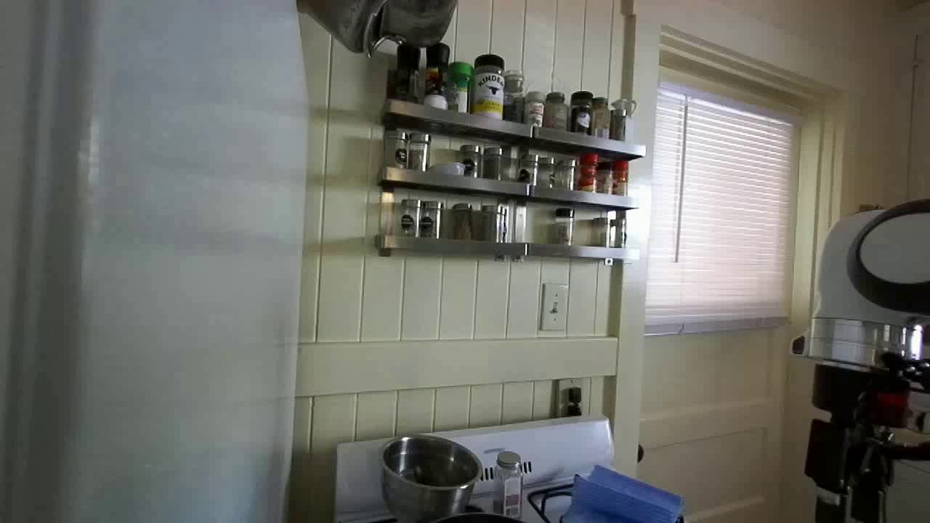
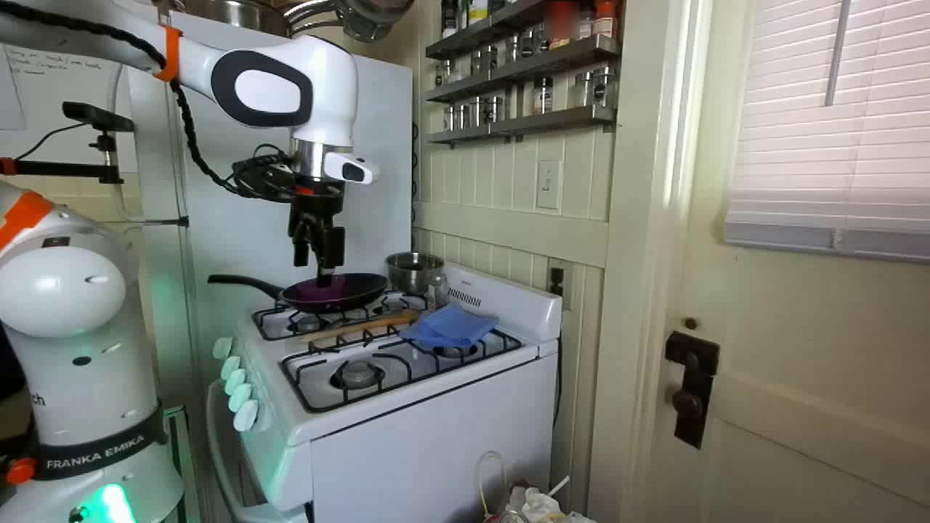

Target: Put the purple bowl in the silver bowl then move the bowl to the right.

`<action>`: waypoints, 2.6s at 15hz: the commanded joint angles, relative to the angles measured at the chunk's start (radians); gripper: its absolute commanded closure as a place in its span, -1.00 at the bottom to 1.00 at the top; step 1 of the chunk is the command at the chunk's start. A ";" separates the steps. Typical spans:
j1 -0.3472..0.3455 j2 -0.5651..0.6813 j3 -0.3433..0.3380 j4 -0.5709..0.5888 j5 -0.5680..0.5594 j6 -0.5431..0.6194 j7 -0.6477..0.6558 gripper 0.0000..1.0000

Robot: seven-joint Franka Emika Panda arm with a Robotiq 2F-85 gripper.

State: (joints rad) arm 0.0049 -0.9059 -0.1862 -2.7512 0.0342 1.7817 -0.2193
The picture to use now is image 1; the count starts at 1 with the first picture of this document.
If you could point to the silver metal bowl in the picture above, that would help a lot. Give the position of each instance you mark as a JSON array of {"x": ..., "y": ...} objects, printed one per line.
[{"x": 427, "y": 476}]

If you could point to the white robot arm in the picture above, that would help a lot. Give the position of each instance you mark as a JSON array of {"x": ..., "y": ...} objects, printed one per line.
[{"x": 866, "y": 343}]

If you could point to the yellow labelled spice bottle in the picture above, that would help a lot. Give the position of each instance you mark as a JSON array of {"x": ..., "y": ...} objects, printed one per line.
[{"x": 489, "y": 86}]

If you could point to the glass spice jar on stove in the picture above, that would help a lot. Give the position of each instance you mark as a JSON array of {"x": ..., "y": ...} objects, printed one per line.
[{"x": 508, "y": 487}]

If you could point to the white gas stove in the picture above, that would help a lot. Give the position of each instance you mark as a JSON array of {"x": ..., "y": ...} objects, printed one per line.
[{"x": 549, "y": 453}]

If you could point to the white window blind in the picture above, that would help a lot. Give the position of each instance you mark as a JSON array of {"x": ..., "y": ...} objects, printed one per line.
[{"x": 722, "y": 209}]

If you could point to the grey hanging pot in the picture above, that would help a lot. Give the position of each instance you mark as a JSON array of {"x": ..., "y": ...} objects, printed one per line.
[{"x": 360, "y": 23}]

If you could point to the blue cloth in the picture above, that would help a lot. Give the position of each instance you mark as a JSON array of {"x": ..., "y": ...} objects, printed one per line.
[{"x": 613, "y": 498}]

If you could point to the white door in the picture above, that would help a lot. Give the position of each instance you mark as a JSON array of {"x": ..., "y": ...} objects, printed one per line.
[{"x": 722, "y": 411}]

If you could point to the white refrigerator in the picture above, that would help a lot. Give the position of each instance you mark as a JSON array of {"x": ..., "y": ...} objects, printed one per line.
[{"x": 152, "y": 192}]

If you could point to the metal wall spice rack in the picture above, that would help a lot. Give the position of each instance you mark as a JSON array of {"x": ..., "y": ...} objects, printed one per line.
[{"x": 462, "y": 184}]

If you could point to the wall light switch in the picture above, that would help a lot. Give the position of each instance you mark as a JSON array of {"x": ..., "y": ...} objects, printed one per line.
[{"x": 553, "y": 305}]

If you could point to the wall power outlet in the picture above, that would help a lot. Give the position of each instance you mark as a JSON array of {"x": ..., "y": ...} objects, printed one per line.
[{"x": 568, "y": 395}]

